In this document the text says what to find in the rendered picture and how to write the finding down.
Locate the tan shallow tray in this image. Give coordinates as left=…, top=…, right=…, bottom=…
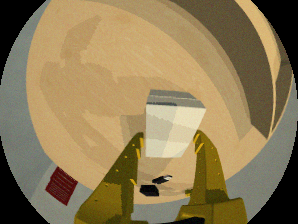
left=170, top=0, right=293, bottom=140

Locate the black usb flash drive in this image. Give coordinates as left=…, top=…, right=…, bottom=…
left=152, top=175, right=172, bottom=184

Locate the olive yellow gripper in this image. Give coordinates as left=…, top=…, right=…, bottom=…
left=74, top=130, right=248, bottom=224

